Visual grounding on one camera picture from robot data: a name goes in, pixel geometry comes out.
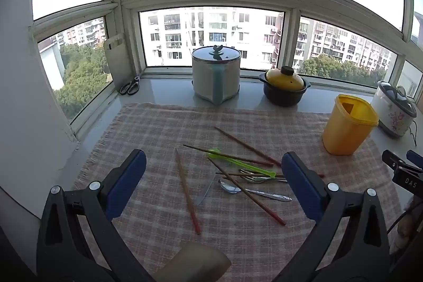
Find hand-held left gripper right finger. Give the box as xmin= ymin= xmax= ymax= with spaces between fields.
xmin=274 ymin=151 xmax=397 ymax=282

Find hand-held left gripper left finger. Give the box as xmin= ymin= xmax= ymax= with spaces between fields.
xmin=36 ymin=149 xmax=156 ymax=282

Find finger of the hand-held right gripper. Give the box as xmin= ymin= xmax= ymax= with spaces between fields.
xmin=381 ymin=150 xmax=423 ymax=196
xmin=406 ymin=150 xmax=423 ymax=170

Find metal fork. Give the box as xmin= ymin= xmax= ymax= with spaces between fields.
xmin=240 ymin=169 xmax=289 ymax=184

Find brown wooden chopstick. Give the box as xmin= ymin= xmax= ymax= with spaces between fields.
xmin=183 ymin=145 xmax=274 ymax=168
xmin=208 ymin=157 xmax=287 ymax=226
xmin=174 ymin=148 xmax=201 ymax=235
xmin=214 ymin=126 xmax=282 ymax=166

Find green plastic spoon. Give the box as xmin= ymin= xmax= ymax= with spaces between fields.
xmin=206 ymin=148 xmax=277 ymax=178

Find yellow plastic container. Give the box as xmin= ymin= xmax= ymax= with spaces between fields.
xmin=322 ymin=94 xmax=379 ymax=156

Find metal spoon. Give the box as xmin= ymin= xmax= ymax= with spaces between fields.
xmin=218 ymin=179 xmax=293 ymax=202

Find clear plastic spoon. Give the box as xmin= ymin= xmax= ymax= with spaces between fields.
xmin=195 ymin=170 xmax=219 ymax=206

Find white floral rice cooker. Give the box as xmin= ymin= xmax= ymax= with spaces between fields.
xmin=371 ymin=80 xmax=417 ymax=138

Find pink checked tablecloth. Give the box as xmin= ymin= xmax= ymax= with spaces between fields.
xmin=72 ymin=103 xmax=405 ymax=282

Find black clay pot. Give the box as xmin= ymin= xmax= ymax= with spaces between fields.
xmin=259 ymin=71 xmax=311 ymax=107

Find black scissors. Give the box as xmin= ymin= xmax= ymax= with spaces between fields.
xmin=119 ymin=76 xmax=141 ymax=95

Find yellow clay pot lid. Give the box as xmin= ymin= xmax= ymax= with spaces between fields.
xmin=266 ymin=66 xmax=305 ymax=91

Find beige rounded object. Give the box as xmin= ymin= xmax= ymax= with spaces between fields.
xmin=172 ymin=242 xmax=232 ymax=282

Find white cutting board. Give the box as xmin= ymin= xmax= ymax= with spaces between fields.
xmin=103 ymin=33 xmax=134 ymax=93

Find apartment buildings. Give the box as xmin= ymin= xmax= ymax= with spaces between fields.
xmin=56 ymin=6 xmax=423 ymax=71

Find white electric pot teal handle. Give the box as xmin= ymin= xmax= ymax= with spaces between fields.
xmin=192 ymin=45 xmax=242 ymax=105

